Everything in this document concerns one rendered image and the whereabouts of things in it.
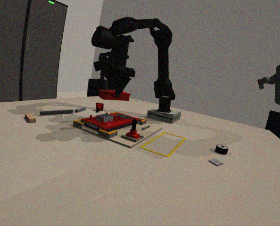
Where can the tan rectangular block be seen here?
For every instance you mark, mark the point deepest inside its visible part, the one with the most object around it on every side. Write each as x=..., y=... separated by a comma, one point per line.
x=30, y=118

